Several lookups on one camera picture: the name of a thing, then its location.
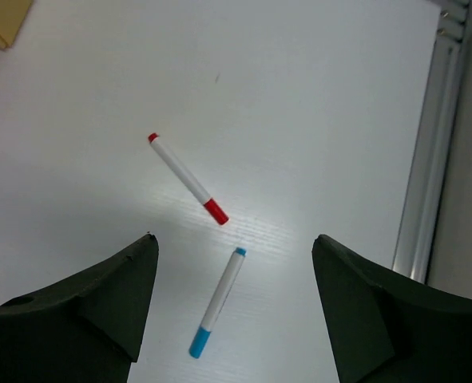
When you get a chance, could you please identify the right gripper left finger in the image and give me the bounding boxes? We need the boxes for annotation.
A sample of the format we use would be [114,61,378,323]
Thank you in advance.
[0,234,159,382]

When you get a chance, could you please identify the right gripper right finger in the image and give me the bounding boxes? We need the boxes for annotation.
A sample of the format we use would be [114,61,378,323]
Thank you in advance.
[312,235,472,382]

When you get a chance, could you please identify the blue capped white marker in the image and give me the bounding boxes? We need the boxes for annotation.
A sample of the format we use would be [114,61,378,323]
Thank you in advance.
[188,247,247,359]

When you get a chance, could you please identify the red capped white marker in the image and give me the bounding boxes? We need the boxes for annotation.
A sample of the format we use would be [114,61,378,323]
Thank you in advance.
[148,132,229,226]

